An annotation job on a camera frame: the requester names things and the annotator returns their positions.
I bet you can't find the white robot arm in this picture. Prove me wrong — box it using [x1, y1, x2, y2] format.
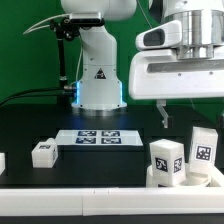
[61, 0, 224, 121]

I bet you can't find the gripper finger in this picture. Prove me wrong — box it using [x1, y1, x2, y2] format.
[156, 100, 173, 128]
[216, 114, 224, 128]

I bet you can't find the black camera stand pole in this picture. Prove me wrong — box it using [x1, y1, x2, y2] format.
[50, 19, 80, 105]

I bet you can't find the black cable bundle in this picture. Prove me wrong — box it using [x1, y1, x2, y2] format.
[0, 84, 77, 108]

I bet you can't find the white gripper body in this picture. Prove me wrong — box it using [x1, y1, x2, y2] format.
[129, 49, 224, 100]

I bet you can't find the white marker tag plate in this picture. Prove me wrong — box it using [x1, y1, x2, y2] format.
[56, 130, 143, 146]

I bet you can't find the black camera on stand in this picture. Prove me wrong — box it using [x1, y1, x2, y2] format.
[69, 12, 104, 27]

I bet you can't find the white obstacle fence frame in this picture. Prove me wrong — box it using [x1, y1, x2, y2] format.
[0, 151, 224, 217]

